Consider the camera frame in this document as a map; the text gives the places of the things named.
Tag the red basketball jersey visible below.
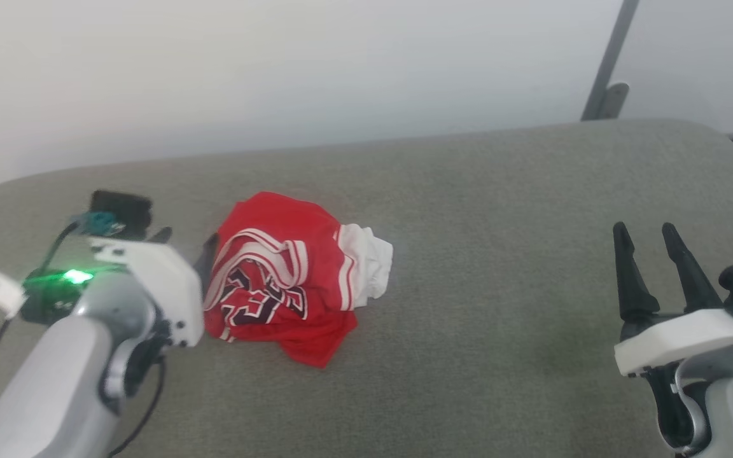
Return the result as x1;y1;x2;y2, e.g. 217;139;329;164
203;191;394;370

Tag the grey metal wall strip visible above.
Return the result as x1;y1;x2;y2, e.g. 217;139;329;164
581;0;641;121

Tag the metal foot bracket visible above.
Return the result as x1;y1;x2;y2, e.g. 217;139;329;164
602;83;630;120

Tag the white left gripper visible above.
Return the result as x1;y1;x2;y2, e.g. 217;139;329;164
90;226;220;349

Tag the black module with green light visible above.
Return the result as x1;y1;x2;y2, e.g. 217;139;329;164
20;267;97;325

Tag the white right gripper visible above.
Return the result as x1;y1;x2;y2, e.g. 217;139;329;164
613;221;733;377

